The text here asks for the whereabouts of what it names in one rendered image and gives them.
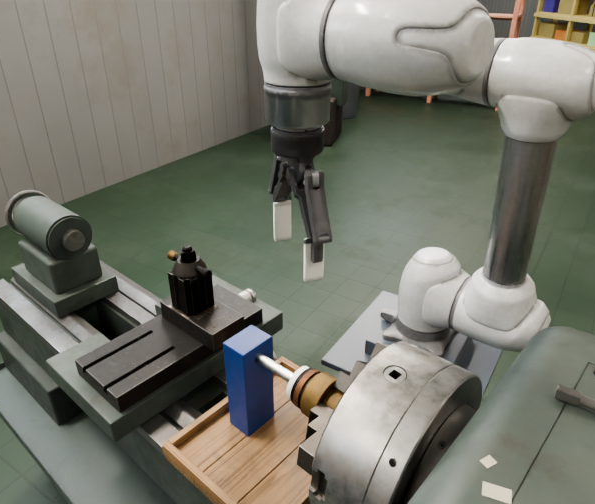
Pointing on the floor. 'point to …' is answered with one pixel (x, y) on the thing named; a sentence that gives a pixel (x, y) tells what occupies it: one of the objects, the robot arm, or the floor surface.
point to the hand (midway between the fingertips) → (296, 252)
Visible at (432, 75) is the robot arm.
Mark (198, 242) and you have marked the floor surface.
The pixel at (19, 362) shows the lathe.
